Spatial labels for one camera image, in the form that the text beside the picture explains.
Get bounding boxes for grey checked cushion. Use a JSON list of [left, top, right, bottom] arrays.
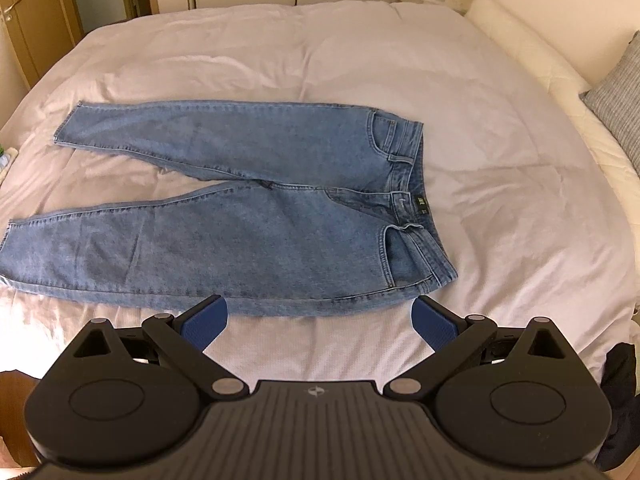
[[580, 30, 640, 153]]

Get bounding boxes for black garment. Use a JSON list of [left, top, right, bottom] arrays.
[[595, 342, 640, 471]]

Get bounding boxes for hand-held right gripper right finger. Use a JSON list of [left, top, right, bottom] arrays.
[[382, 295, 586, 404]]

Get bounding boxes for blue jeans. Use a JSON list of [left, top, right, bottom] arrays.
[[0, 101, 459, 319]]

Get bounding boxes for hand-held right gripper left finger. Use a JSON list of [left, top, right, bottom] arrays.
[[72, 295, 248, 404]]

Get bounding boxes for white bed blanket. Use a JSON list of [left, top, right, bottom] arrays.
[[0, 0, 640, 401]]

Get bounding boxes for wooden door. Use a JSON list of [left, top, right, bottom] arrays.
[[0, 0, 85, 96]]

